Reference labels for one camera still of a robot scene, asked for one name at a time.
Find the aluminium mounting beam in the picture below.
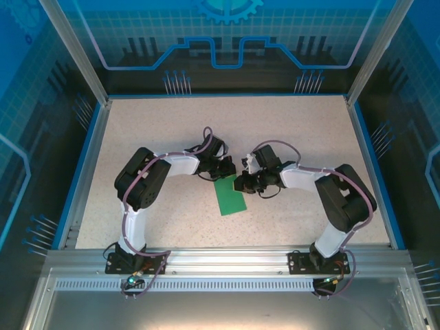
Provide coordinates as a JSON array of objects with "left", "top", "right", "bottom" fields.
[{"left": 46, "top": 246, "right": 413, "bottom": 276}]

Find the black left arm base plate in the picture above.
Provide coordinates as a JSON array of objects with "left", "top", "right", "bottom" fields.
[{"left": 105, "top": 252, "right": 168, "bottom": 275}]

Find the slotted metal cable duct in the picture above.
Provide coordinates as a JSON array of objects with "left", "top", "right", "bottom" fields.
[{"left": 54, "top": 278, "right": 348, "bottom": 293}]

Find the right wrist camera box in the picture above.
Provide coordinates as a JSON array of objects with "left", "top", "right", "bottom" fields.
[{"left": 241, "top": 153, "right": 258, "bottom": 173}]

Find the blue circuit print side panel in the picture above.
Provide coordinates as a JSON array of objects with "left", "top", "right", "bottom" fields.
[
  {"left": 350, "top": 0, "right": 440, "bottom": 330},
  {"left": 0, "top": 0, "right": 104, "bottom": 330}
]

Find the cable plug with green light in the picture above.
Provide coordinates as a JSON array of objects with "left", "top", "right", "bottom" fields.
[
  {"left": 321, "top": 274, "right": 344, "bottom": 288},
  {"left": 125, "top": 273, "right": 145, "bottom": 289}
]

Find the aluminium frame post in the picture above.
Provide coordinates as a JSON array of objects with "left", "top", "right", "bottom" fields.
[
  {"left": 39, "top": 0, "right": 113, "bottom": 106},
  {"left": 344, "top": 0, "right": 408, "bottom": 107}
]

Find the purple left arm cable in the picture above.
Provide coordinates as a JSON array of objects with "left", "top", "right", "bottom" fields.
[{"left": 120, "top": 126, "right": 214, "bottom": 300}]

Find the blue circuit print wide panel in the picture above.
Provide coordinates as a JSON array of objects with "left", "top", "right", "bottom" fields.
[{"left": 58, "top": 0, "right": 389, "bottom": 96}]

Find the grey metal sheet tray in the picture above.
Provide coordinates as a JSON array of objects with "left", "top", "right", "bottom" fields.
[{"left": 22, "top": 267, "right": 436, "bottom": 330}]

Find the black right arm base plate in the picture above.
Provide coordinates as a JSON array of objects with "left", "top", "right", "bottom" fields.
[{"left": 287, "top": 250, "right": 349, "bottom": 275}]

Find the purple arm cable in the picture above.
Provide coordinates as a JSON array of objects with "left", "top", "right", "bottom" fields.
[
  {"left": 252, "top": 139, "right": 377, "bottom": 300},
  {"left": 120, "top": 126, "right": 214, "bottom": 300}
]

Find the green paper sheet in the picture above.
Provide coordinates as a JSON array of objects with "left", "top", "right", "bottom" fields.
[{"left": 212, "top": 173, "right": 249, "bottom": 217}]

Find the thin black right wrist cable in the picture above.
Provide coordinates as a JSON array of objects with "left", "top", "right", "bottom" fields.
[{"left": 258, "top": 187, "right": 285, "bottom": 200}]

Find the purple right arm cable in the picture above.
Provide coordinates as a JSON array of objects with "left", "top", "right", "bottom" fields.
[{"left": 252, "top": 139, "right": 377, "bottom": 300}]

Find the aluminium side rail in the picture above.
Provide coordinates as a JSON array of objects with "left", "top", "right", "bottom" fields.
[{"left": 63, "top": 98, "right": 113, "bottom": 250}]

